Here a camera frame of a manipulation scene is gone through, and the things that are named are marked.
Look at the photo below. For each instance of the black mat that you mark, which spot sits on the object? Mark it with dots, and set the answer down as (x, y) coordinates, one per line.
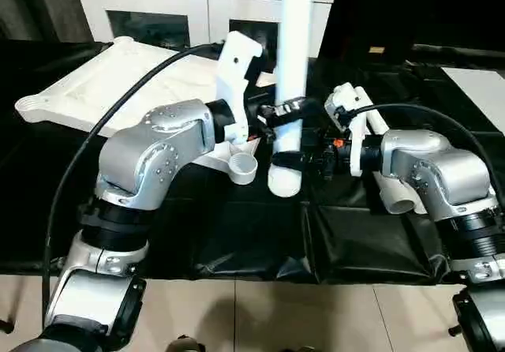
(256, 241)

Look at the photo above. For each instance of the grey curtain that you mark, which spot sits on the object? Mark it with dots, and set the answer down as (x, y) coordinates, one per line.
(39, 8)

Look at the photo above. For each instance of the white board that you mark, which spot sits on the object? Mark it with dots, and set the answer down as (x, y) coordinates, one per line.
(481, 85)

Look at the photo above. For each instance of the black bar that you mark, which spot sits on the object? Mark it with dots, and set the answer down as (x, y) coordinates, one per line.
(457, 50)

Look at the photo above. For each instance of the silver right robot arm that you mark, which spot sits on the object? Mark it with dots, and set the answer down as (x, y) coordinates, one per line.
(442, 174)

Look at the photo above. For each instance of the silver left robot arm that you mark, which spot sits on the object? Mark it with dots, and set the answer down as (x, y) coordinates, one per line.
(150, 150)

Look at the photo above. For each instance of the black stand leg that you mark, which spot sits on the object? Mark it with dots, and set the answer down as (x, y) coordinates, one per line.
(455, 330)

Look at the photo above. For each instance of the small yellow tag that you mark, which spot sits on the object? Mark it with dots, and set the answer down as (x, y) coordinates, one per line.
(377, 49)

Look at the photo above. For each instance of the white plastic table top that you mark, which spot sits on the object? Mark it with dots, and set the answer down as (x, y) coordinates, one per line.
(118, 83)

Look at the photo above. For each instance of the white plastic table leg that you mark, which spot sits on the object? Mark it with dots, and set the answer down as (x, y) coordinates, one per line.
(294, 52)
(398, 204)
(376, 119)

